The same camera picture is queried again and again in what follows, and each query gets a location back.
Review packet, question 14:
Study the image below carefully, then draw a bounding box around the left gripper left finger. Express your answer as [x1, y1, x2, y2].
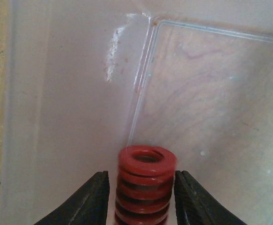
[35, 171, 110, 225]

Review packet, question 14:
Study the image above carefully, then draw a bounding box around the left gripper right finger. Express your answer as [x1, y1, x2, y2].
[174, 171, 245, 225]

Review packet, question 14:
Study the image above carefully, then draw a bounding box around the translucent parts bin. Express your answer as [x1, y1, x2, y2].
[0, 0, 273, 225]

